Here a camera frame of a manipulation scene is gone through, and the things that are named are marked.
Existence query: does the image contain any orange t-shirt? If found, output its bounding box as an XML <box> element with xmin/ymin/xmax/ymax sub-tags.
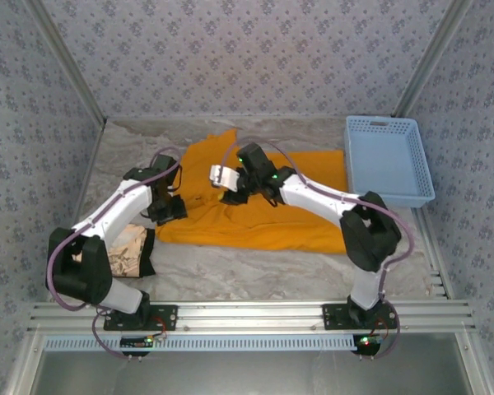
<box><xmin>154</xmin><ymin>128</ymin><xmax>349</xmax><ymax>255</ymax></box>

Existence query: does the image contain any beige printed t-shirt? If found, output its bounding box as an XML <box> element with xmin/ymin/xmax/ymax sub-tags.
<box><xmin>106</xmin><ymin>224</ymin><xmax>156</xmax><ymax>279</ymax></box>

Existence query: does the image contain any light blue plastic basket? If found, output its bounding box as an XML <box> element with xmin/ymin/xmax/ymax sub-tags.
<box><xmin>344</xmin><ymin>115</ymin><xmax>436</xmax><ymax>207</ymax></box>

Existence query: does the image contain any grey metal panel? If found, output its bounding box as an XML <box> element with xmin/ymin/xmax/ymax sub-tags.
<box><xmin>35</xmin><ymin>349</ymin><xmax>478</xmax><ymax>395</ymax></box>

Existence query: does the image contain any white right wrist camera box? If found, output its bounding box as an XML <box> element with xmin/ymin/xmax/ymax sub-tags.
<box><xmin>208</xmin><ymin>163</ymin><xmax>243</xmax><ymax>193</ymax></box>

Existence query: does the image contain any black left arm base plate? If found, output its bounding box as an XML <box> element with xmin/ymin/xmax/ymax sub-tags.
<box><xmin>103</xmin><ymin>304</ymin><xmax>179</xmax><ymax>332</ymax></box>

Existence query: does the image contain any long aluminium mounting rail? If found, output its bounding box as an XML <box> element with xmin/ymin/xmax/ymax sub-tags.
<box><xmin>26</xmin><ymin>300</ymin><xmax>477</xmax><ymax>334</ymax></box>

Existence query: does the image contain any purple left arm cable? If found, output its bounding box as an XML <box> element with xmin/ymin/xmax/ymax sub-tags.
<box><xmin>44</xmin><ymin>146</ymin><xmax>184</xmax><ymax>361</ymax></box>

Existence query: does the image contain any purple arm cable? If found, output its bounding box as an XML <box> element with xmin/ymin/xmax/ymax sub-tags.
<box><xmin>220</xmin><ymin>137</ymin><xmax>417</xmax><ymax>361</ymax></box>
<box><xmin>44</xmin><ymin>146</ymin><xmax>184</xmax><ymax>361</ymax></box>

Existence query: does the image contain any light blue slotted cable duct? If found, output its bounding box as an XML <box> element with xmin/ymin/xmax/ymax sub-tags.
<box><xmin>44</xmin><ymin>333</ymin><xmax>359</xmax><ymax>353</ymax></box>

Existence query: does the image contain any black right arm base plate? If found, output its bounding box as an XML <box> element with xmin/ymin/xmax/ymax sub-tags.
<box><xmin>322</xmin><ymin>303</ymin><xmax>398</xmax><ymax>331</ymax></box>

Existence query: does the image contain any aluminium frame post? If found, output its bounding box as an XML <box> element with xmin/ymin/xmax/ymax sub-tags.
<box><xmin>389</xmin><ymin>0</ymin><xmax>475</xmax><ymax>123</ymax></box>
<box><xmin>24</xmin><ymin>0</ymin><xmax>108</xmax><ymax>127</ymax></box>

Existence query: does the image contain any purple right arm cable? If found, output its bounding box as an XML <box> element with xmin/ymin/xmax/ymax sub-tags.
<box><xmin>220</xmin><ymin>137</ymin><xmax>417</xmax><ymax>361</ymax></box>

